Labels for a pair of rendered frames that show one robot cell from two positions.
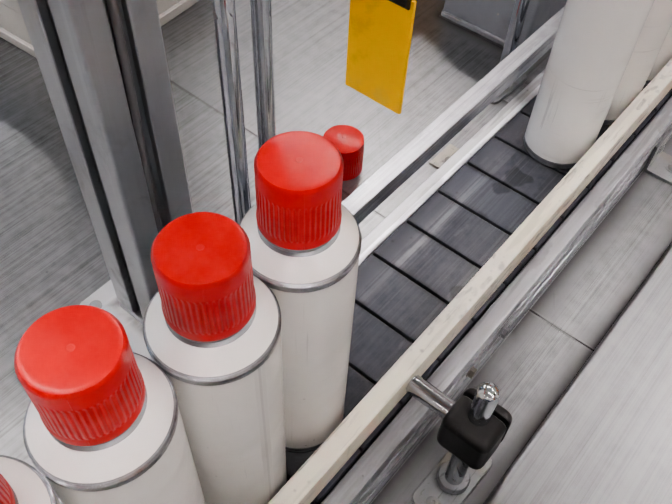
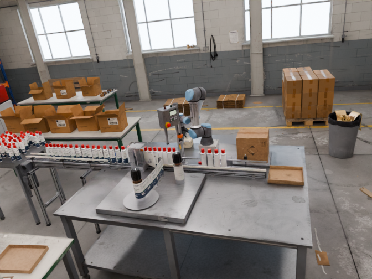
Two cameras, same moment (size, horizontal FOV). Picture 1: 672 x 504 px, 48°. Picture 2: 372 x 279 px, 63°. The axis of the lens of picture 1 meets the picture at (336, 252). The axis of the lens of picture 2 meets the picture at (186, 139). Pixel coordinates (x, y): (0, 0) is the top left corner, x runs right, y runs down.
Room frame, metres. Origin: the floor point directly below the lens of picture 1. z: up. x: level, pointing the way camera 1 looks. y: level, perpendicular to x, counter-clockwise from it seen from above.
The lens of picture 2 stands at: (-0.45, -2.62, 2.34)
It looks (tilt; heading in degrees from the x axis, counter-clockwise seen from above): 24 degrees down; 73
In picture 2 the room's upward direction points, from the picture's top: 7 degrees counter-clockwise
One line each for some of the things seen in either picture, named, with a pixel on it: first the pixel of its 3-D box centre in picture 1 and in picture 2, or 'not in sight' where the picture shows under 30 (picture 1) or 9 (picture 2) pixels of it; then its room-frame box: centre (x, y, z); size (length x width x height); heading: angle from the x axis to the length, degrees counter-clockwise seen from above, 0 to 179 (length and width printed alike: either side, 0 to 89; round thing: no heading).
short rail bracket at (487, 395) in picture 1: (470, 438); not in sight; (0.18, -0.08, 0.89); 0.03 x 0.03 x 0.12; 53
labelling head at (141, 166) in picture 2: not in sight; (138, 157); (-0.15, 0.16, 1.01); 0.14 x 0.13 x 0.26; 143
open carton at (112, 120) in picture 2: not in sight; (112, 117); (-0.22, 1.84, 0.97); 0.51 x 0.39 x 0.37; 62
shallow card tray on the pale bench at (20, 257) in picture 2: not in sight; (19, 258); (-1.22, -0.59, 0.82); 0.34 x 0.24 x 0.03; 153
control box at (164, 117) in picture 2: not in sight; (168, 117); (0.21, 0.11, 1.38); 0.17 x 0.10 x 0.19; 18
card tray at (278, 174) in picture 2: not in sight; (285, 174); (1.04, -0.62, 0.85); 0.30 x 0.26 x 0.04; 143
